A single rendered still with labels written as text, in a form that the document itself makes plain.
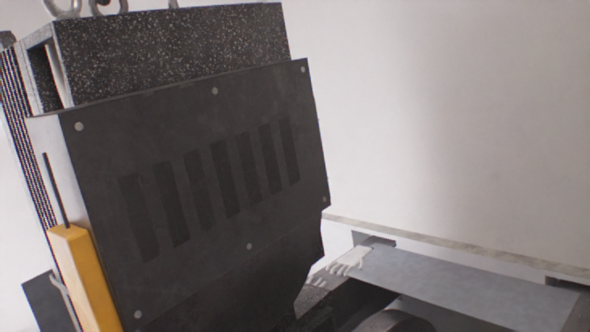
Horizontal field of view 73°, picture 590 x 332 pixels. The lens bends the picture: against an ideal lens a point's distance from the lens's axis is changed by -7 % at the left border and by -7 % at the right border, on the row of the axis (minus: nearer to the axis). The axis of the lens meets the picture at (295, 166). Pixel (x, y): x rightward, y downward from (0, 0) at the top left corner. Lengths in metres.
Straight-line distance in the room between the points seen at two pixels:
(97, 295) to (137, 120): 0.22
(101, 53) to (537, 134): 1.20
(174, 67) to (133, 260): 0.34
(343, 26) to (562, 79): 0.83
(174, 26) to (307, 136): 0.30
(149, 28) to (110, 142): 0.26
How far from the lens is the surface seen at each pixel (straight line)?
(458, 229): 1.69
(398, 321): 1.48
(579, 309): 1.49
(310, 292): 1.15
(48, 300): 1.36
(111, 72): 0.71
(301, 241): 0.82
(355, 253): 1.79
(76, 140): 0.54
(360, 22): 1.71
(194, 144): 0.62
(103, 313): 0.60
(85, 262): 0.57
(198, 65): 0.80
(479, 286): 1.55
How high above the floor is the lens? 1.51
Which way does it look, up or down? 15 degrees down
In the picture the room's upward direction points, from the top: 10 degrees counter-clockwise
